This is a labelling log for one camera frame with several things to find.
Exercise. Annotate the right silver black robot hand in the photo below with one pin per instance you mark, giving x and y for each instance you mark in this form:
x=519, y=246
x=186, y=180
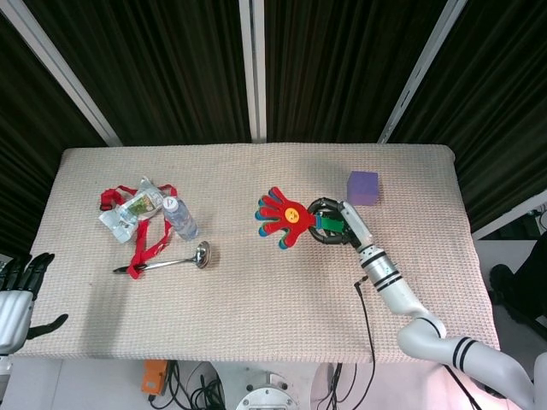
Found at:
x=357, y=226

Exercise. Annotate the beige waffle tablecloth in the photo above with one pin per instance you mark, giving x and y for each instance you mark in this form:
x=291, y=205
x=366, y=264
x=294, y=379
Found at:
x=256, y=320

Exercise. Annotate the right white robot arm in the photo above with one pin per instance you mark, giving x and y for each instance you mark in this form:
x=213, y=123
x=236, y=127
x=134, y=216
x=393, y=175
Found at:
x=406, y=294

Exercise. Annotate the crumpled plastic snack bag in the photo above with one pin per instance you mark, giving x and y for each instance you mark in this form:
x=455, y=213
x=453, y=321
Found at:
x=124, y=218

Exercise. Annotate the black pleated curtain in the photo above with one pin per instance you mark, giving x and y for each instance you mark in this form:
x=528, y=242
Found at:
x=171, y=64

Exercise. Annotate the stainless steel ladle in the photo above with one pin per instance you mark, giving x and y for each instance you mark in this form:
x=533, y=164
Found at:
x=204, y=255

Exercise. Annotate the clear plastic water bottle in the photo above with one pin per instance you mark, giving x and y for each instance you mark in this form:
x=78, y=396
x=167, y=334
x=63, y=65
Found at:
x=181, y=222

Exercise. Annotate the purple foam cube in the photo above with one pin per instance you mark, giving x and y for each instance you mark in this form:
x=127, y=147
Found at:
x=363, y=188

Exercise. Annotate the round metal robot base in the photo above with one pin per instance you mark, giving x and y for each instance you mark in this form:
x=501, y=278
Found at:
x=267, y=395

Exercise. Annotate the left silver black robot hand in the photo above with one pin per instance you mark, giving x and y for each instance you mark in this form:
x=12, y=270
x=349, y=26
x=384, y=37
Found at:
x=13, y=312

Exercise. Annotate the orange box under table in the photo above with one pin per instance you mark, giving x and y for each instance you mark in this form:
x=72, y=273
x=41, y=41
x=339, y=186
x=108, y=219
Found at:
x=154, y=378

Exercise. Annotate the white frame post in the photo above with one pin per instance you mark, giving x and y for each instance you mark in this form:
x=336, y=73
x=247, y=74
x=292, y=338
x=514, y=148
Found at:
x=253, y=68
x=423, y=72
x=64, y=72

